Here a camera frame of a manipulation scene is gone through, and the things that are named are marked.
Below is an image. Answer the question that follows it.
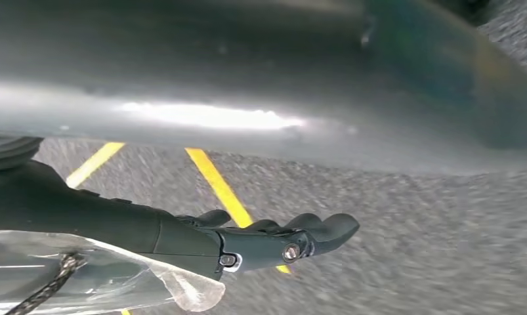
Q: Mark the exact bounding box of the clear plastic cover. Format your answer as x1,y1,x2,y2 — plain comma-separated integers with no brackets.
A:
0,230,226,314

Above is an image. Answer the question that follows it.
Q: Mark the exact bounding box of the yellow floor tape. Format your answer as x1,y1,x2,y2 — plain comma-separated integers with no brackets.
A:
65,142,292,275

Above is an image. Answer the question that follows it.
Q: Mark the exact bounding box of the ribbed grey right arm sleeve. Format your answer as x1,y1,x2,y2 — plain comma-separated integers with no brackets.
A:
0,135,43,174

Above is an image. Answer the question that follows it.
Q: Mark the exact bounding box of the grey robot body shell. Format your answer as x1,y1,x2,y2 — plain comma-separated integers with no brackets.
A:
0,0,527,177

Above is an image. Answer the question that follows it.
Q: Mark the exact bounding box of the black braided cable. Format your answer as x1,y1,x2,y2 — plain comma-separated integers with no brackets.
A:
4,252,86,315

